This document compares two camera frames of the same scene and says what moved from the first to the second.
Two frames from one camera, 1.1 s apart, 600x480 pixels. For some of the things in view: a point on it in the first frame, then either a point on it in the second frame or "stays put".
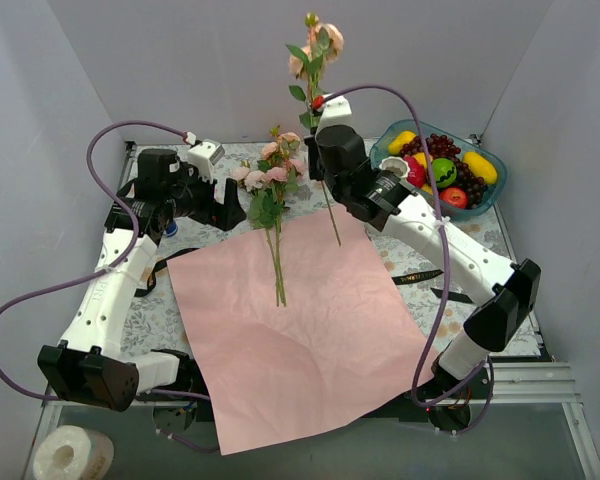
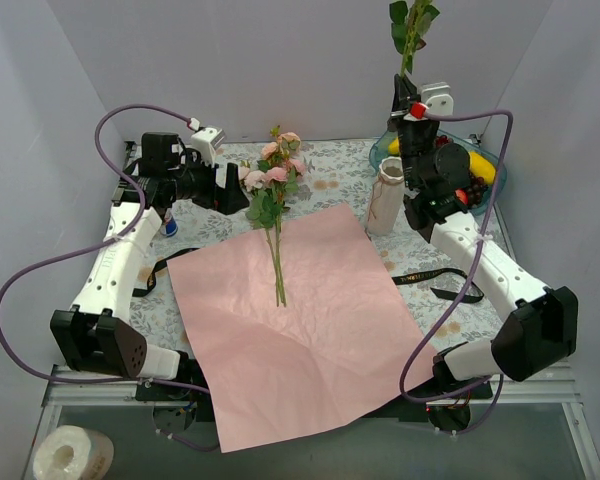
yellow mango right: x=480 y=167 stays put
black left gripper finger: x=231 y=212 -> x=230 y=199
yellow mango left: x=402 y=138 stays put
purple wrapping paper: x=348 y=337 stays put
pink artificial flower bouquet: x=271 y=179 stays put
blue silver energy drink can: x=171 y=229 stays put
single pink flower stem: x=325 y=45 -> x=408 y=28
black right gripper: x=311 y=151 -> x=407 y=115
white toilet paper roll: x=73 y=453 stays put
